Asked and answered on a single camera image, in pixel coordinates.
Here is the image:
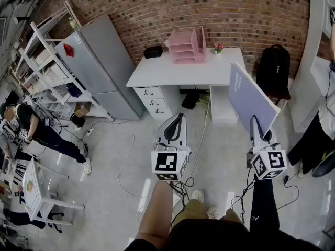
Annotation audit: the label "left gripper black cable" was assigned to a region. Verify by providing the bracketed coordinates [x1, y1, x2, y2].
[167, 176, 196, 227]

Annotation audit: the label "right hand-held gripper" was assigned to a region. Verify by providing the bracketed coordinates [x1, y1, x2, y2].
[245, 115, 288, 180]

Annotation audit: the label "black box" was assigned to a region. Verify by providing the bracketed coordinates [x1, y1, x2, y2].
[143, 45, 164, 60]

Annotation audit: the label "black office chair base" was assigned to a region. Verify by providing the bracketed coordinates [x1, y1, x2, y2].
[38, 211, 65, 234]

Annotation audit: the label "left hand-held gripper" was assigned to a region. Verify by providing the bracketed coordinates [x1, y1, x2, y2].
[151, 113, 192, 182]

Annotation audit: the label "person's right forearm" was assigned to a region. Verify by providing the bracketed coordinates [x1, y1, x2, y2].
[249, 177, 281, 235]

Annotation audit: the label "cardboard box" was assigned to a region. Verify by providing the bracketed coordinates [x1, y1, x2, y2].
[73, 101, 92, 118]

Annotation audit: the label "person's left forearm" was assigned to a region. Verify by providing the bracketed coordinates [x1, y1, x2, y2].
[134, 180, 175, 246]

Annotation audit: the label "green bottle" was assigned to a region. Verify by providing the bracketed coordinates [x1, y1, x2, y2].
[68, 16, 80, 31]

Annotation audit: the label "black bag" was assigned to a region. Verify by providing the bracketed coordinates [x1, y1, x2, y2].
[181, 91, 201, 110]

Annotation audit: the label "white floor cable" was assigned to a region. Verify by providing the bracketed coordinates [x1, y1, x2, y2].
[90, 118, 150, 200]

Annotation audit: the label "brown wooden chair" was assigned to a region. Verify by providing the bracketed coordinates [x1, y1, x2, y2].
[266, 78, 292, 112]

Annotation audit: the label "white metal shelving unit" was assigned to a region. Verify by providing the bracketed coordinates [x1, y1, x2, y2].
[9, 0, 115, 123]

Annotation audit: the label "small white table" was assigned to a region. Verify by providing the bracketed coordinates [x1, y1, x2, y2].
[21, 157, 86, 226]

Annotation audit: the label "yellow-green cable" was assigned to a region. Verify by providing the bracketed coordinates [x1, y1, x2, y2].
[196, 88, 211, 123]

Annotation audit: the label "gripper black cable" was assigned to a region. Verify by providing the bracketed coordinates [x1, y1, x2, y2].
[167, 176, 196, 227]
[229, 166, 256, 226]

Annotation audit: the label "pink mesh desk organizer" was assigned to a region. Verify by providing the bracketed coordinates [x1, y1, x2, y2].
[164, 26, 207, 65]

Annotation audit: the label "white desk with drawers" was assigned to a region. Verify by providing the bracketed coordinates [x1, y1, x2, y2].
[126, 47, 247, 124]

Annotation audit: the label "person's khaki trousers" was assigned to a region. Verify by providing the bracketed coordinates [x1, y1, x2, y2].
[171, 198, 247, 227]

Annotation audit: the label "dark blue bin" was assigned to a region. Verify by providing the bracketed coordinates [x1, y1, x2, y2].
[65, 83, 83, 98]

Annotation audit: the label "white desk drawer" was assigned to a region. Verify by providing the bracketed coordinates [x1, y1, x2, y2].
[148, 107, 171, 120]
[134, 86, 161, 99]
[142, 98, 166, 109]

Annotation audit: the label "black backpack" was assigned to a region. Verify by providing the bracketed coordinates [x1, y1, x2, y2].
[255, 44, 292, 100]

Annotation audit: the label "person's left white shoe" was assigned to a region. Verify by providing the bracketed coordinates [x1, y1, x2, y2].
[191, 189, 205, 204]

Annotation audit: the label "grey refrigerator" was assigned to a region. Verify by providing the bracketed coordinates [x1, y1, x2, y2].
[54, 14, 146, 121]

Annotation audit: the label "person's black shirt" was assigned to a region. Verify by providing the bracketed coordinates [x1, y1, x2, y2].
[124, 218, 323, 251]

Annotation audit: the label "black bucket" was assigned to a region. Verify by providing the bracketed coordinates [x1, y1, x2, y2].
[70, 112, 86, 128]

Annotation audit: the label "red sticker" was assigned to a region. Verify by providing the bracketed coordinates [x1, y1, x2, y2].
[63, 43, 75, 58]

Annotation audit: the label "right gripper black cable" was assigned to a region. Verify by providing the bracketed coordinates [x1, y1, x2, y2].
[229, 166, 256, 226]

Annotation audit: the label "lavender folder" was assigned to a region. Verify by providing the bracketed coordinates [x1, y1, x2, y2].
[228, 61, 281, 139]

